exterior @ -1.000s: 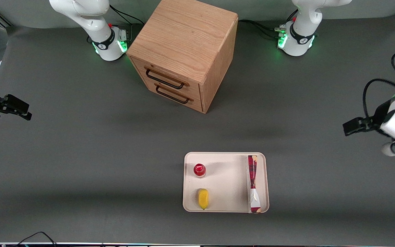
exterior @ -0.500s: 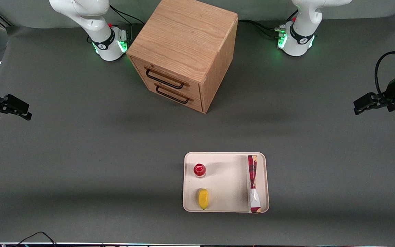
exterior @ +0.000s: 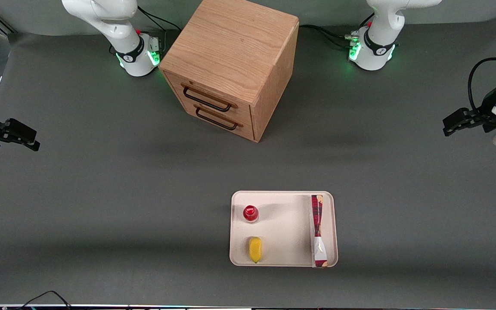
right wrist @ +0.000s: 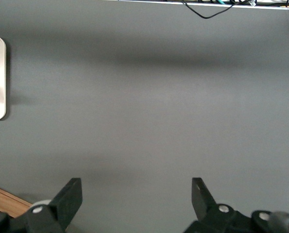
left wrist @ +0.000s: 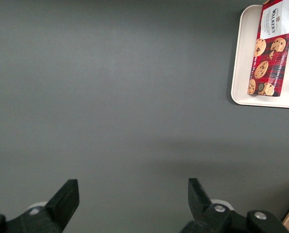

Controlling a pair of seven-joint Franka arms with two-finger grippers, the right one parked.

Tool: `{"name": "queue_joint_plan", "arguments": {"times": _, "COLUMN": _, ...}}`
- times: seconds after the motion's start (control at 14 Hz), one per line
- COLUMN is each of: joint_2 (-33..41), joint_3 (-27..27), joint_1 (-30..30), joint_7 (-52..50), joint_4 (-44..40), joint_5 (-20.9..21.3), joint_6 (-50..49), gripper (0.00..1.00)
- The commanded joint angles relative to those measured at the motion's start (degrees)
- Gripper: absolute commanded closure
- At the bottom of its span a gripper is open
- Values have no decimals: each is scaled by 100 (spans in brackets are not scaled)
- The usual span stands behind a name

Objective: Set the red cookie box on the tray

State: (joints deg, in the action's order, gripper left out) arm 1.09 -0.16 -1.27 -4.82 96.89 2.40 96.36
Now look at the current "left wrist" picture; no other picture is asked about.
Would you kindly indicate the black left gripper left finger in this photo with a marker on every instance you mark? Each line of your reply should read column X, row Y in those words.
column 54, row 208

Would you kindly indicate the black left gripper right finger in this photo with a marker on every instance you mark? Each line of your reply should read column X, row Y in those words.
column 207, row 216

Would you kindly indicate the red tartan cookie box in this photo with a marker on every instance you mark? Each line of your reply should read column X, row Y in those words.
column 270, row 60

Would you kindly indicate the cream plastic tray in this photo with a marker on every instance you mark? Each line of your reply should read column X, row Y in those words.
column 241, row 72

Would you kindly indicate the grey table mat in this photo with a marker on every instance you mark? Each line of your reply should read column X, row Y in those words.
column 110, row 97

